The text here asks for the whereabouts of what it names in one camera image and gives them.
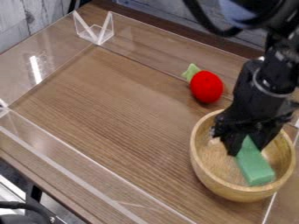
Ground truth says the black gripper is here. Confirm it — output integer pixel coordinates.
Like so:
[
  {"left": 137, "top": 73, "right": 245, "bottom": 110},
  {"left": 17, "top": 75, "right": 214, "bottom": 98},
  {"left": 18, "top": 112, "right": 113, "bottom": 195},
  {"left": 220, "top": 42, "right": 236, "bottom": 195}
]
[{"left": 213, "top": 59, "right": 299, "bottom": 156}]

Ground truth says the brown wooden bowl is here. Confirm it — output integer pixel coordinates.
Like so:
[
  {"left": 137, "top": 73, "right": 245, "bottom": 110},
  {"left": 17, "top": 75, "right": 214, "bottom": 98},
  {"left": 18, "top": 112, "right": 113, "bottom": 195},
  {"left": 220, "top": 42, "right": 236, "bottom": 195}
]
[{"left": 189, "top": 109, "right": 296, "bottom": 202}]

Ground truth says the clear acrylic corner bracket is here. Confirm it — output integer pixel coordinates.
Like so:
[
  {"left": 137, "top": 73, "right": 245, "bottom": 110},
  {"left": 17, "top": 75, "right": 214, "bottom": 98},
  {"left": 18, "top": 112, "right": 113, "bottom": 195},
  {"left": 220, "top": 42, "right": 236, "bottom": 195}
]
[{"left": 71, "top": 11, "right": 114, "bottom": 46}]

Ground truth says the clear acrylic front wall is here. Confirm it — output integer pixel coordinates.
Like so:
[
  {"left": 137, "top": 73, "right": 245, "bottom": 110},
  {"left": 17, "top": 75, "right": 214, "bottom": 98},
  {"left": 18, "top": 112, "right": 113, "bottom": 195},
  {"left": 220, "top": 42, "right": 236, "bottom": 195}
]
[{"left": 0, "top": 105, "right": 196, "bottom": 224}]

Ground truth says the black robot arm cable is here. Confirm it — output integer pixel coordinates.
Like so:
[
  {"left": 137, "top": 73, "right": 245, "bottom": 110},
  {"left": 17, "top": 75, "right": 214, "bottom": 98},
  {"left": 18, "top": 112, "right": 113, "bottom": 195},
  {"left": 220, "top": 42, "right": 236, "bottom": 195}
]
[{"left": 181, "top": 0, "right": 244, "bottom": 38}]

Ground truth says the red plush strawberry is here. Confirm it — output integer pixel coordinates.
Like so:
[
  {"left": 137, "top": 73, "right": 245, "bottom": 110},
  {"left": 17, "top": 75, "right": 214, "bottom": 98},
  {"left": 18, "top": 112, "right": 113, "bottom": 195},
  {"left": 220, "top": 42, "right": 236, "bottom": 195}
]
[{"left": 181, "top": 63, "right": 224, "bottom": 103}]

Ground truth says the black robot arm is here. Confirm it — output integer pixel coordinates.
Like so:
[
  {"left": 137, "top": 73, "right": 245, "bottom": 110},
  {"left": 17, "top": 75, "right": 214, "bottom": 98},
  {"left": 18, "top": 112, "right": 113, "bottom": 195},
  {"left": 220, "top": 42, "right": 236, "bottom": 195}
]
[{"left": 213, "top": 0, "right": 299, "bottom": 156}]

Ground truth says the green rectangular block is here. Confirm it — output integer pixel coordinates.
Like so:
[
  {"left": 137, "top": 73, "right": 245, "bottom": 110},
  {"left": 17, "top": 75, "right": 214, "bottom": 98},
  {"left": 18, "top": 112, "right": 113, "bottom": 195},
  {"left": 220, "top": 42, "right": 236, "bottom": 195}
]
[{"left": 234, "top": 136, "right": 276, "bottom": 186}]

